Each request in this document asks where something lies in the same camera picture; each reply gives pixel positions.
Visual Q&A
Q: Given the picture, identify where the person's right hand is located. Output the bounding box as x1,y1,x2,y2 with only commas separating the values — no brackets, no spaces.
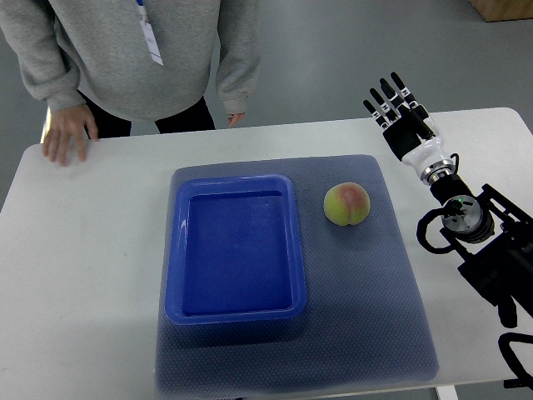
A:
42,104,99,166

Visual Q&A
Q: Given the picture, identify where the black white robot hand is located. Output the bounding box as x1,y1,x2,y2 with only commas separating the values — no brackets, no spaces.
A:
363,72,457,185

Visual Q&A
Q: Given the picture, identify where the person's left hand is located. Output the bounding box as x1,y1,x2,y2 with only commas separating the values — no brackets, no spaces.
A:
227,112,246,128

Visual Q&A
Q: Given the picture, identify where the green red peach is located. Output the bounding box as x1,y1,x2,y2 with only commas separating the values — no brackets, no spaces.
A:
323,182,371,226

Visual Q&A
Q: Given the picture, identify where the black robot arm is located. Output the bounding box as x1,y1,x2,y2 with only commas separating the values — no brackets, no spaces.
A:
416,154,532,388

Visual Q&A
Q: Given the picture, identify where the person in grey hoodie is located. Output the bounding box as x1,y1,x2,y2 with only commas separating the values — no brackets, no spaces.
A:
0,0,262,135

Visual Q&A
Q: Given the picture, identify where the white blue name badge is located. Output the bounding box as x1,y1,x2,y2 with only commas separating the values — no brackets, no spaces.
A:
136,0,163,66

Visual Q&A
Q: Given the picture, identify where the blue plastic tray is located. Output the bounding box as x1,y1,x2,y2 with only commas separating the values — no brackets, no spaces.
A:
164,174,306,326

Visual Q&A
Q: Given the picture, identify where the wooden box corner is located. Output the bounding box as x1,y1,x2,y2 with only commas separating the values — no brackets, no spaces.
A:
471,0,532,23

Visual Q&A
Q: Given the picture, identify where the blue grey mesh mat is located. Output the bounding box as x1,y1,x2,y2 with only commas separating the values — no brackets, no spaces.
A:
155,155,439,399

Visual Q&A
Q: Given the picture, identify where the black cable loop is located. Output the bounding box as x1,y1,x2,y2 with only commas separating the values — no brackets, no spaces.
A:
417,207,455,255

